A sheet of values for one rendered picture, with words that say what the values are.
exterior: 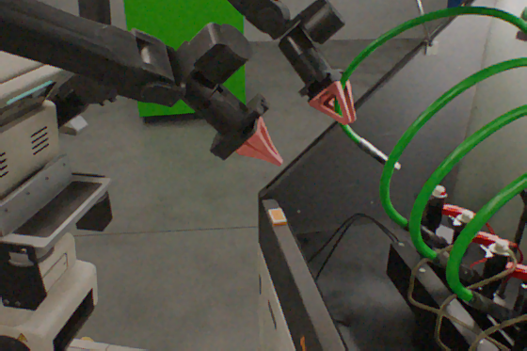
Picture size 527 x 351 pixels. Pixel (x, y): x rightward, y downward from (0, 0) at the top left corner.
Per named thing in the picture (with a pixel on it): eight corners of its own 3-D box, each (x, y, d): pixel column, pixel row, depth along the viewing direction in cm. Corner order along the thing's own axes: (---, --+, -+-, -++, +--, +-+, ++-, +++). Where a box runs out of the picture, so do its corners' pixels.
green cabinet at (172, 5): (231, 88, 488) (227, -42, 430) (246, 117, 413) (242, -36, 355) (142, 94, 470) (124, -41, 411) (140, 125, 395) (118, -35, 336)
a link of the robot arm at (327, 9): (265, 14, 90) (254, 17, 83) (309, -27, 86) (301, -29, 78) (303, 60, 92) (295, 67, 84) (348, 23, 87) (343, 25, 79)
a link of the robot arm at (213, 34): (124, 47, 61) (135, 98, 57) (172, -12, 54) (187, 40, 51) (195, 71, 69) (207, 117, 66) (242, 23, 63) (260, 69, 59)
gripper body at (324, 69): (347, 76, 88) (326, 46, 89) (328, 78, 79) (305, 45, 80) (323, 96, 91) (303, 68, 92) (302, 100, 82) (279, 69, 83)
